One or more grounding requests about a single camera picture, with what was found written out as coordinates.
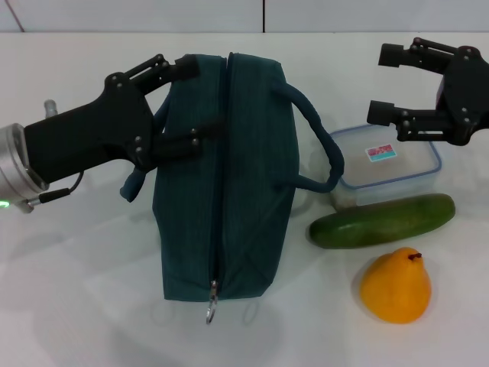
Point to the green cucumber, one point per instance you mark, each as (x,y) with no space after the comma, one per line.
(382,221)

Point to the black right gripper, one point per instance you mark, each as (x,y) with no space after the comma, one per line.
(466,99)

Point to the dark teal fabric bag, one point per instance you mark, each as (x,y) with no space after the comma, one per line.
(252,172)

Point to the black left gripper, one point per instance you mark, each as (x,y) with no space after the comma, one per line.
(88,137)

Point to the clear food container blue rim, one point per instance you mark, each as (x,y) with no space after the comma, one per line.
(382,172)

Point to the orange pear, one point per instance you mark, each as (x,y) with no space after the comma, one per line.
(395,290)

